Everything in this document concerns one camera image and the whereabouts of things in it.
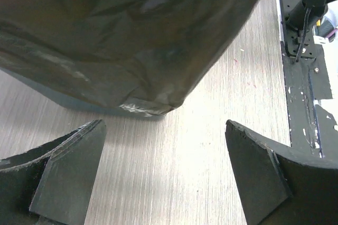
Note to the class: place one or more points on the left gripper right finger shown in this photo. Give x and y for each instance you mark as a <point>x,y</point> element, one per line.
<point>278,184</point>

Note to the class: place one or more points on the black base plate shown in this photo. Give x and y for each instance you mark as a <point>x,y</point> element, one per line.
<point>312,126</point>

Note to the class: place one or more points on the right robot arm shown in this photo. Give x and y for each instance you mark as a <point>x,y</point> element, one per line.
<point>302,14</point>

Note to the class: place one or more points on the dark green trash bin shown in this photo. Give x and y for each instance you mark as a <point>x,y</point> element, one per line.
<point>69,102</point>

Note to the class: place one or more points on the black trash bag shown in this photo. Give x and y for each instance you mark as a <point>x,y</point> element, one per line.
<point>138,55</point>

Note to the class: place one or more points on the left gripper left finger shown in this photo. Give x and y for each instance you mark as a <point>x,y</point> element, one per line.
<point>52,183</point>

